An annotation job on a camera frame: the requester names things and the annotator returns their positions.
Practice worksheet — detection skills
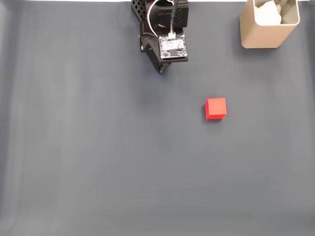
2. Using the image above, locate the white crumpled paper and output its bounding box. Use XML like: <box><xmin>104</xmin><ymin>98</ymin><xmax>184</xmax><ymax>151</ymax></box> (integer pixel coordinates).
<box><xmin>254</xmin><ymin>0</ymin><xmax>283</xmax><ymax>26</ymax></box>

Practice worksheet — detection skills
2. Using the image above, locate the red cube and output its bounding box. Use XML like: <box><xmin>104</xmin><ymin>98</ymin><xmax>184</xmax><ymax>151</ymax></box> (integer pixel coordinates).
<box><xmin>204</xmin><ymin>97</ymin><xmax>227</xmax><ymax>120</ymax></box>

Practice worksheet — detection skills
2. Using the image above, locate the black camera cable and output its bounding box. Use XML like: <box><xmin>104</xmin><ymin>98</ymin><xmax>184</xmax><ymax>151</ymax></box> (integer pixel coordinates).
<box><xmin>169</xmin><ymin>0</ymin><xmax>180</xmax><ymax>35</ymax></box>

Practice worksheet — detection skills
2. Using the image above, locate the white and red wire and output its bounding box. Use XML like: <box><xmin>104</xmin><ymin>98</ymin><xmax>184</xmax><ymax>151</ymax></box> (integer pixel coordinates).
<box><xmin>146</xmin><ymin>0</ymin><xmax>174</xmax><ymax>39</ymax></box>

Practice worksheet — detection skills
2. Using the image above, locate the grey table mat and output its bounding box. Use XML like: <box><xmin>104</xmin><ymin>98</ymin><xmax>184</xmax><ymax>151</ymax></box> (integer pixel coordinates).
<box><xmin>0</xmin><ymin>1</ymin><xmax>315</xmax><ymax>236</ymax></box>

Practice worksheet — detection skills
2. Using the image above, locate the beige box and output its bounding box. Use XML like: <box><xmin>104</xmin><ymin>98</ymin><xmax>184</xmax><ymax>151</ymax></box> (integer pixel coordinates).
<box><xmin>239</xmin><ymin>0</ymin><xmax>301</xmax><ymax>49</ymax></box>

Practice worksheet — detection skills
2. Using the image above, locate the camera circuit board module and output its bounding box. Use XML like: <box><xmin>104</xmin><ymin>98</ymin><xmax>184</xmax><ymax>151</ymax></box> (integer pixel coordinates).
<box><xmin>158</xmin><ymin>33</ymin><xmax>189</xmax><ymax>62</ymax></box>

